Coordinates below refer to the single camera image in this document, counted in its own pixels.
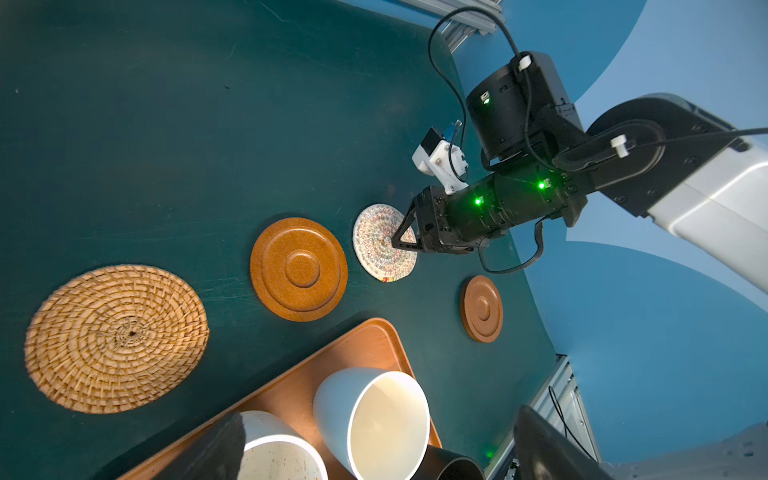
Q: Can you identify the white multicolour woven coaster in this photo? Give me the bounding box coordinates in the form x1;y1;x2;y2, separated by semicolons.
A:
352;204;417;283

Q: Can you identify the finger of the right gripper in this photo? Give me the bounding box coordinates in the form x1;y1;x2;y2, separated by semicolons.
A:
391;201;420;251

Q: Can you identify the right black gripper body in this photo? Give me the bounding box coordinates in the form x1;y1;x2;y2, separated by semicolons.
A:
413;173;587;255

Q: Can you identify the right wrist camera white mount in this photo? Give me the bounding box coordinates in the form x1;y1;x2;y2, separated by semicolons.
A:
412;127;469;195

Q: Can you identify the brown wooden coaster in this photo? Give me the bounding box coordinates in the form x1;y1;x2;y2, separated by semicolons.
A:
250;217;348;322
459;275;504;343

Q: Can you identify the black mug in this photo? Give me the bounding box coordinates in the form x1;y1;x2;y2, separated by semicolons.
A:
412;445;485;480

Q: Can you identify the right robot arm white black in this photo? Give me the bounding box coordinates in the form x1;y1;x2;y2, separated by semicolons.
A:
391;52;767;289

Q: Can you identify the woven rattan coaster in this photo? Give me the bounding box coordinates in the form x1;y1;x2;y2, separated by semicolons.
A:
24;265;210;414

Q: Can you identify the aluminium rail front frame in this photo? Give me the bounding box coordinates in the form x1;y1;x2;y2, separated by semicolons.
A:
484;354;602;479

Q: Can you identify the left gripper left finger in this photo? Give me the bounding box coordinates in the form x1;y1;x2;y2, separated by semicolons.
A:
155;412;246;480

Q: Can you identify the light blue mug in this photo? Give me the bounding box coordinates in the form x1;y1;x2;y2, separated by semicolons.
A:
313;367;431;479

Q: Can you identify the rear aluminium crossbar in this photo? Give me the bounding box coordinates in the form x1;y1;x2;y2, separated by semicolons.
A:
402;0;505;53

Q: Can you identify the orange wooden tray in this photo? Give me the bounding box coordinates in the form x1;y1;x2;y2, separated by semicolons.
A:
125;318;439;479

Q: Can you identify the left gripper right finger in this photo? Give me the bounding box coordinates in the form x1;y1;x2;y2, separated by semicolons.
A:
514;405;611;480

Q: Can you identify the white speckled mug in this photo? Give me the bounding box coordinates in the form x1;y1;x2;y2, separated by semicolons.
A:
237;411;329;480

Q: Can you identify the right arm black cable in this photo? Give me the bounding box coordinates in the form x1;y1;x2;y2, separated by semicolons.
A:
427;5;768;276

